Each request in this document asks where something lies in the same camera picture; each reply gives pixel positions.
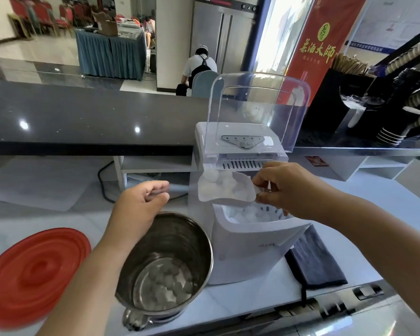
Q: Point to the translucent white ice scoop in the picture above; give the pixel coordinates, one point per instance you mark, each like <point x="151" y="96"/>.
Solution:
<point x="227" y="192"/>

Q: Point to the cardboard box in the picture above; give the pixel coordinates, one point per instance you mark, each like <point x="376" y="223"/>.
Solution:
<point x="106" y="24"/>

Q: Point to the white counter mat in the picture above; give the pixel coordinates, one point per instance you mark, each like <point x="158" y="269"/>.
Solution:
<point x="38" y="181"/>

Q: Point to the red banner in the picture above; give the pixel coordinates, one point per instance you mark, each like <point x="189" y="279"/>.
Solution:
<point x="318" y="48"/>

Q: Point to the ice cubes in scoop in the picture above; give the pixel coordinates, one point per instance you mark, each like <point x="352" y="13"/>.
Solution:
<point x="218" y="180"/>

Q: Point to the red round lid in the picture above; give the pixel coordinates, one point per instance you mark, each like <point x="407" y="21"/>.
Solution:
<point x="31" y="276"/>

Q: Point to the wall notice board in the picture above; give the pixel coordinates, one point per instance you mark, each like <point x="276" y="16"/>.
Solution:
<point x="392" y="20"/>

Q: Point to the table with blue skirt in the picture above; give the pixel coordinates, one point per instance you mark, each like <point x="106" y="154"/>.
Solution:
<point x="108" y="55"/>

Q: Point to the white ice maker machine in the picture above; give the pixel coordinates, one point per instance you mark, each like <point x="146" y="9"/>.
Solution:
<point x="245" y="241"/>

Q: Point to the dark grey cloth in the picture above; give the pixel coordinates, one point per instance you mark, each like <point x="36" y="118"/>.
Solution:
<point x="316" y="262"/>

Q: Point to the person's right thumb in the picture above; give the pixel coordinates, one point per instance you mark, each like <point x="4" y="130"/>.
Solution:
<point x="271" y="199"/>

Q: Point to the black cup dispenser rack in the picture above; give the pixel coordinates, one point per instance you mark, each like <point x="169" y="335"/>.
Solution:
<point x="371" y="101"/>

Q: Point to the stainless steel refrigerator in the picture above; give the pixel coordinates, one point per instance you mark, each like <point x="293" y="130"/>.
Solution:
<point x="220" y="34"/>

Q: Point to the group of red chairs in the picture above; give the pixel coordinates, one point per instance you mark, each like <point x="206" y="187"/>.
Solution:
<point x="42" y="17"/>

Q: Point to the person's left forearm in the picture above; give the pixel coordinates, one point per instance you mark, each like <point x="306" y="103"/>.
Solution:
<point x="87" y="286"/>

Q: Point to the stack of paper cups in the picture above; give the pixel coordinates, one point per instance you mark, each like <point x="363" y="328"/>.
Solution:
<point x="393" y="131"/>

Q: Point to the ice cubes in bucket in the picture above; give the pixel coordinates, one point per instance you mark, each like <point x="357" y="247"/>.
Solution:
<point x="164" y="281"/>

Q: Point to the person's left thumb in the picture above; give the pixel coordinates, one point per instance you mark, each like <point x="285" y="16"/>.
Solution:
<point x="159" y="198"/>

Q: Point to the person's right forearm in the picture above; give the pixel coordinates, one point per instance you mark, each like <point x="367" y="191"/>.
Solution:
<point x="381" y="237"/>

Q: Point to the ice pile in ice maker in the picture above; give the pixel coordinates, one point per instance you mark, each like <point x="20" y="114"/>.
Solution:
<point x="246" y="214"/>

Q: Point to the stainless steel bucket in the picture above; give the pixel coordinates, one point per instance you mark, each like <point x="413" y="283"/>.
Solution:
<point x="168" y="241"/>

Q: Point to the person's left hand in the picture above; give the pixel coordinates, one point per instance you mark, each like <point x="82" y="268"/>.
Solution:
<point x="133" y="209"/>

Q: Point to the person's right hand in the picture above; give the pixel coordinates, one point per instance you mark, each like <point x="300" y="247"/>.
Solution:
<point x="297" y="192"/>

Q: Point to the bundle of wooden stirrers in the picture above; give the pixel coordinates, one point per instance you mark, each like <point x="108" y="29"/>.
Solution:
<point x="351" y="64"/>

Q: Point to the clear ice maker lid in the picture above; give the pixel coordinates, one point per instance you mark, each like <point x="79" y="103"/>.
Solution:
<point x="262" y="108"/>

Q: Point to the white shelf riser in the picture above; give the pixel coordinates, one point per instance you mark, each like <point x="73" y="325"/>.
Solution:
<point x="150" y="167"/>

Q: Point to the pale blue chair back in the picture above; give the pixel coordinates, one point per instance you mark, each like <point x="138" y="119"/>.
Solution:
<point x="203" y="85"/>

